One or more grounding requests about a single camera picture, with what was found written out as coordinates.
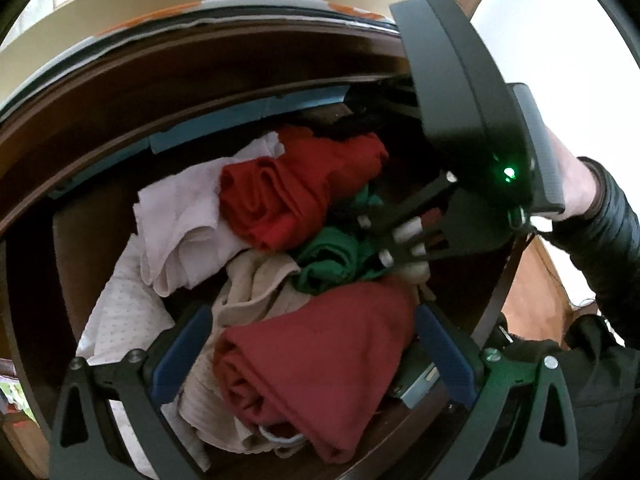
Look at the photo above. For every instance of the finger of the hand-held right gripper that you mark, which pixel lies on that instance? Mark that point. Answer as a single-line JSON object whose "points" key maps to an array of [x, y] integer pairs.
{"points": [[405, 207], [412, 250]]}

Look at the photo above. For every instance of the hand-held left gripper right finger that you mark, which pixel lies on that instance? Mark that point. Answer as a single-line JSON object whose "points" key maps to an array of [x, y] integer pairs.
{"points": [[445, 355]]}

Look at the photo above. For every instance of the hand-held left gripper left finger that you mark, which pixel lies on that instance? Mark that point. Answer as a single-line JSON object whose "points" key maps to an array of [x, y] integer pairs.
{"points": [[180, 355]]}

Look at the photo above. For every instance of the white dotted underwear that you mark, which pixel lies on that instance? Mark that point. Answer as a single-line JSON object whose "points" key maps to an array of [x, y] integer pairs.
{"points": [[125, 310]]}

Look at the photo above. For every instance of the green underwear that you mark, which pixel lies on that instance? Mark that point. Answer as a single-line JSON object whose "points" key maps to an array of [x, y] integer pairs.
{"points": [[325, 260]]}

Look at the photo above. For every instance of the beige underwear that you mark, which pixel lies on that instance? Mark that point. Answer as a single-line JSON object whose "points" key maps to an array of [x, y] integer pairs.
{"points": [[250, 280]]}

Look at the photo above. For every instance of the dark red underwear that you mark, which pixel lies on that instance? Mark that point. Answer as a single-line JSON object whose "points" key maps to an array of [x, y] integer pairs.
{"points": [[320, 360]]}

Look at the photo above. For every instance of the bright red underwear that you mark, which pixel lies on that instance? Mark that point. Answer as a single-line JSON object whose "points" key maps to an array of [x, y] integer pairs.
{"points": [[280, 195]]}

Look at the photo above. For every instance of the light pink underwear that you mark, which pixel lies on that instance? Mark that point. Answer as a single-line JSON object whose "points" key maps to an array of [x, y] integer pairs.
{"points": [[175, 210]]}

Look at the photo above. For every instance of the person's right forearm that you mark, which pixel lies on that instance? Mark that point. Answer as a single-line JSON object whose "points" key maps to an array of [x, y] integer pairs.
{"points": [[615, 235]]}

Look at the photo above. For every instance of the person's right hand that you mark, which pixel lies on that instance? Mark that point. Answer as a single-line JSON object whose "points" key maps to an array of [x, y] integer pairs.
{"points": [[575, 185]]}

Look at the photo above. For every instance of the person's dark jacket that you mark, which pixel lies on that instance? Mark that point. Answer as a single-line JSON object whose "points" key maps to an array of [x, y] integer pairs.
{"points": [[590, 400]]}

